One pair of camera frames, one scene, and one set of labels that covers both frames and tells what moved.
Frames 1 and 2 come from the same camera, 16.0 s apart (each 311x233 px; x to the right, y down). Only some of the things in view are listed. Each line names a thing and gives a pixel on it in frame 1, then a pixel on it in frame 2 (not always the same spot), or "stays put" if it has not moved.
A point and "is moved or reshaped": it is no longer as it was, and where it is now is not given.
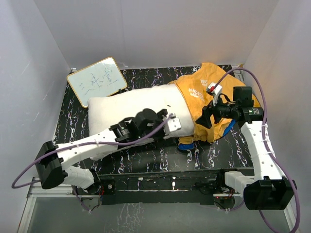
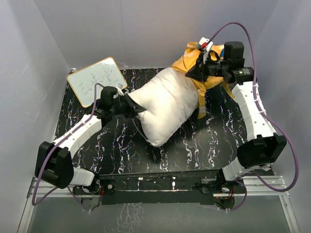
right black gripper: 207,111 -> 198,72
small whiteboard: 102,78 stays put
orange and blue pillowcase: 212,80 -> 191,56
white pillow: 105,111 is moved or reshaped
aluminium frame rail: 35,192 stays put
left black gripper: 160,138 -> 133,108
